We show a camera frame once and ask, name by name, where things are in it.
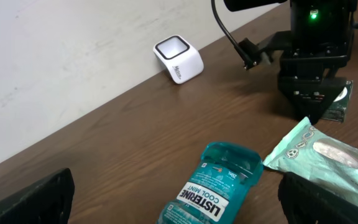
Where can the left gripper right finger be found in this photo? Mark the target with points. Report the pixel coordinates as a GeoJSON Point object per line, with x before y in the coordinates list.
{"type": "Point", "coordinates": [304, 202]}

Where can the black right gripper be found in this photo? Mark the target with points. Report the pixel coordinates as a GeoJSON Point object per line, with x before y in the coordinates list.
{"type": "Point", "coordinates": [307, 76]}

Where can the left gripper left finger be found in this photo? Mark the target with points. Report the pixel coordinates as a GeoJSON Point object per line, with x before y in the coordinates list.
{"type": "Point", "coordinates": [47, 200]}

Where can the green wet wipes pack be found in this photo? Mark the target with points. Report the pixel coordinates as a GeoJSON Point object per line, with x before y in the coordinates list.
{"type": "Point", "coordinates": [318, 158]}

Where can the green square packet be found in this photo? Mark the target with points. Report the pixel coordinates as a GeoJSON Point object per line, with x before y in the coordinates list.
{"type": "Point", "coordinates": [338, 109]}

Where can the blue mouthwash bottle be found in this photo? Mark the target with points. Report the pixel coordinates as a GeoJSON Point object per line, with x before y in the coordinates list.
{"type": "Point", "coordinates": [218, 187]}

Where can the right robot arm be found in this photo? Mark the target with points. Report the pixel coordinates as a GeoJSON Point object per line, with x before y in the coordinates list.
{"type": "Point", "coordinates": [317, 45]}

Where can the white barcode scanner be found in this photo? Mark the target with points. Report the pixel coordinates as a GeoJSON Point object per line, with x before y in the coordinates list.
{"type": "Point", "coordinates": [182, 61]}

